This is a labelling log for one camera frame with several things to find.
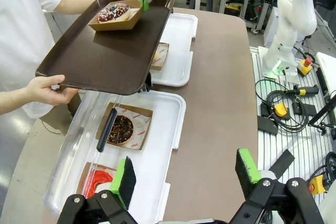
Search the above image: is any white plastic display tray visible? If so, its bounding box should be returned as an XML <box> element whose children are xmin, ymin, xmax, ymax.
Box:
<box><xmin>43</xmin><ymin>89</ymin><xmax>187</xmax><ymax>224</ymax></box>
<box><xmin>149</xmin><ymin>13</ymin><xmax>198</xmax><ymax>88</ymax></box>

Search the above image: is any person's left forearm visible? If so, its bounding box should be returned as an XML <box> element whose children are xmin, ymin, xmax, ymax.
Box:
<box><xmin>54</xmin><ymin>0</ymin><xmax>111</xmax><ymax>15</ymax></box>

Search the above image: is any chocolate donut with white drizzle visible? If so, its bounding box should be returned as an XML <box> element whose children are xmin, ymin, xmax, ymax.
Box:
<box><xmin>97</xmin><ymin>2</ymin><xmax>130</xmax><ymax>24</ymax></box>

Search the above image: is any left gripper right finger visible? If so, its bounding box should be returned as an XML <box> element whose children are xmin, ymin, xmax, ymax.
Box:
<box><xmin>230</xmin><ymin>148</ymin><xmax>325</xmax><ymax>224</ymax></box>

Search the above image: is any red glazed donut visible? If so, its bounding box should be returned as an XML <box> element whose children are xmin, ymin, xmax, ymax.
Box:
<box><xmin>83</xmin><ymin>170</ymin><xmax>115</xmax><ymax>200</ymax></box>

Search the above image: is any person's right forearm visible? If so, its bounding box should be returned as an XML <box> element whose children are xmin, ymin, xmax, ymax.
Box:
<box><xmin>0</xmin><ymin>87</ymin><xmax>34</xmax><ymax>116</ymax></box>

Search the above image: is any black office chair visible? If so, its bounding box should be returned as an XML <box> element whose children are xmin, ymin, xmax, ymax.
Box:
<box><xmin>313</xmin><ymin>0</ymin><xmax>336</xmax><ymax>37</ymax></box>

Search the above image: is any person's right hand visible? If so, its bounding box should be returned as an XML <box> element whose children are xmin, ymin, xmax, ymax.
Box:
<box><xmin>26</xmin><ymin>74</ymin><xmax>79</xmax><ymax>107</ymax></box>

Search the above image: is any black tripod stand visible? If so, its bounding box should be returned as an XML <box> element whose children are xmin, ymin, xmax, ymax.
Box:
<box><xmin>308</xmin><ymin>95</ymin><xmax>336</xmax><ymax>141</ymax></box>

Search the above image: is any black power brick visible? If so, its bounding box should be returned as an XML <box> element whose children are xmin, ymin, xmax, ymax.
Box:
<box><xmin>292</xmin><ymin>102</ymin><xmax>318</xmax><ymax>116</ymax></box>
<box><xmin>257</xmin><ymin>115</ymin><xmax>279</xmax><ymax>136</ymax></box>

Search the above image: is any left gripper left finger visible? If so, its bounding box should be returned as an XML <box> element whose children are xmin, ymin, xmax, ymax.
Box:
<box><xmin>57</xmin><ymin>155</ymin><xmax>139</xmax><ymax>224</ymax></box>

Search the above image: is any yellow emergency stop box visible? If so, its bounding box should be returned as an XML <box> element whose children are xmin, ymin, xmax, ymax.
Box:
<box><xmin>308</xmin><ymin>174</ymin><xmax>327</xmax><ymax>196</ymax></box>
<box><xmin>296</xmin><ymin>58</ymin><xmax>313</xmax><ymax>77</ymax></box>

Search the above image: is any clear lid with black handle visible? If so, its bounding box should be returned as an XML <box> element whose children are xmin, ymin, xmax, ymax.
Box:
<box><xmin>43</xmin><ymin>90</ymin><xmax>127</xmax><ymax>221</ymax></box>

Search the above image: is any dark brown serving tray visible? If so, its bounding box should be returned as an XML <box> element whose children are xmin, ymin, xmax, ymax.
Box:
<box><xmin>35</xmin><ymin>0</ymin><xmax>174</xmax><ymax>96</ymax></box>

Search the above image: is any black coiled cable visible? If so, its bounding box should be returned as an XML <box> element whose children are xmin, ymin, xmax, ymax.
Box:
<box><xmin>256</xmin><ymin>78</ymin><xmax>310</xmax><ymax>137</ymax></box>

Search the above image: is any black wedge block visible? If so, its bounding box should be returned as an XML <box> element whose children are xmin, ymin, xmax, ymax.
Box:
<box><xmin>269</xmin><ymin>149</ymin><xmax>296</xmax><ymax>180</ymax></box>

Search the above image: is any chocolate donut with nuts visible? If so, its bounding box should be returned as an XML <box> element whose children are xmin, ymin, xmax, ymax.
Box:
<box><xmin>107</xmin><ymin>115</ymin><xmax>134</xmax><ymax>146</ymax></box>

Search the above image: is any person in white shirt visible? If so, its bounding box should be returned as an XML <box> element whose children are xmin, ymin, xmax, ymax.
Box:
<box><xmin>0</xmin><ymin>0</ymin><xmax>65</xmax><ymax>120</ymax></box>

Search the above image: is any yellow and black round device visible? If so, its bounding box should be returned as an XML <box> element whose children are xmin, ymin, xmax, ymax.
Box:
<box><xmin>272</xmin><ymin>103</ymin><xmax>289</xmax><ymax>117</ymax></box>

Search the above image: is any black enabling handle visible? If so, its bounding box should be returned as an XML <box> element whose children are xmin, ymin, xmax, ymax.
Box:
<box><xmin>292</xmin><ymin>84</ymin><xmax>320</xmax><ymax>97</ymax></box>

